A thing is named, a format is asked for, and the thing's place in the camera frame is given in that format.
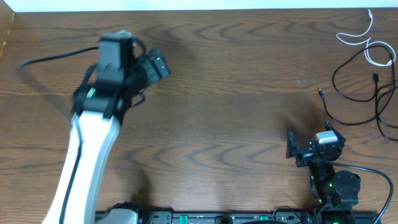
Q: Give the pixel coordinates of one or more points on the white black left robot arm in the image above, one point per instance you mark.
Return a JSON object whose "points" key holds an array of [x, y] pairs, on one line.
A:
{"points": [[125, 69]]}

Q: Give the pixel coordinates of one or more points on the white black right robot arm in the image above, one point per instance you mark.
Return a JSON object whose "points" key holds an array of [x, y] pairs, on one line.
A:
{"points": [[336, 191]]}

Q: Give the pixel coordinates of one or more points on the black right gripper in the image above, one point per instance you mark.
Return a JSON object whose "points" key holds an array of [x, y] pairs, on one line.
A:
{"points": [[305, 155]]}

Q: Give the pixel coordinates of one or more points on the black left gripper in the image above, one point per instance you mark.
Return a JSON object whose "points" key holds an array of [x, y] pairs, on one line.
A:
{"points": [[154, 68]]}

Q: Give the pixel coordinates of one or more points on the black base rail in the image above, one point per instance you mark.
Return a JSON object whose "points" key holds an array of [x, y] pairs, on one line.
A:
{"points": [[129, 213]]}

